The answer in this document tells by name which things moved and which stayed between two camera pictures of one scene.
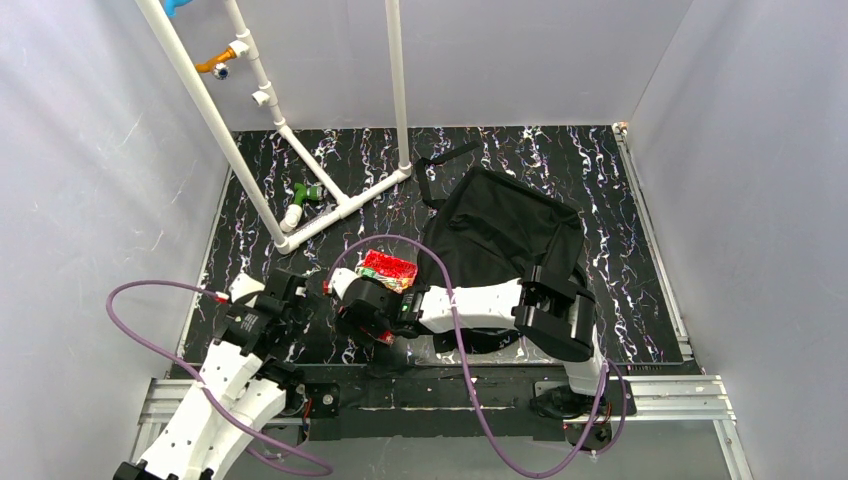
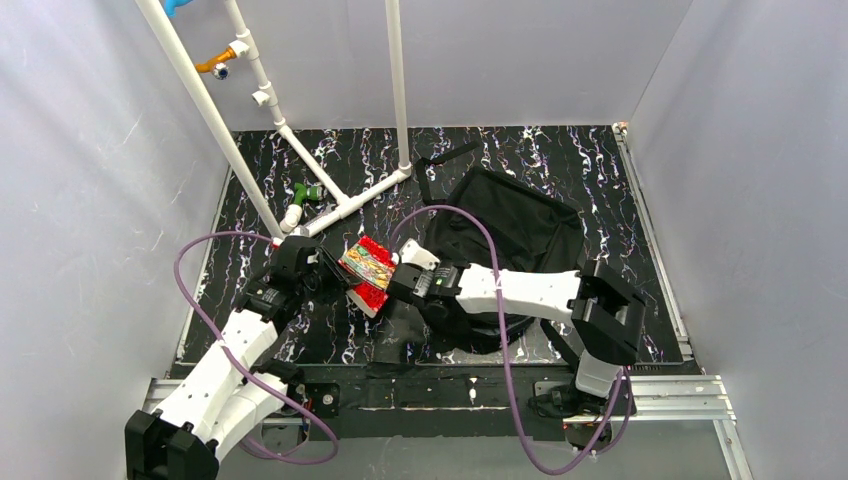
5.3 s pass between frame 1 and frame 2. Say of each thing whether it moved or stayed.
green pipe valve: stayed
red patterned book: moved
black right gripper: moved
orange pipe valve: stayed
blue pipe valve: stayed
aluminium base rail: stayed
